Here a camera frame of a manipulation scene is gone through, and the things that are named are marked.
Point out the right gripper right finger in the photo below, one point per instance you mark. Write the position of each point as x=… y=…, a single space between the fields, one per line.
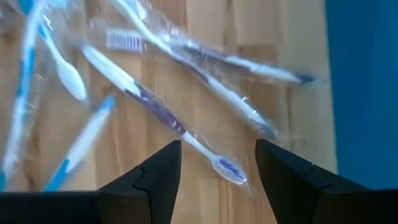
x=295 y=193

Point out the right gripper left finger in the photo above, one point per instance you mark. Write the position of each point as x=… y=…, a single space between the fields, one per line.
x=146 y=193

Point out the blue toothbrush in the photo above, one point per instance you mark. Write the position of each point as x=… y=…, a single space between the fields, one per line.
x=73 y=82
x=26 y=62
x=84 y=140

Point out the purple toothbrush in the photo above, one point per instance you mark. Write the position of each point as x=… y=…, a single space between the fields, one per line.
x=267 y=71
x=155 y=109
x=236 y=105

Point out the blue plastic tray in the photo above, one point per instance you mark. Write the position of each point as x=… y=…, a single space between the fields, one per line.
x=363 y=93

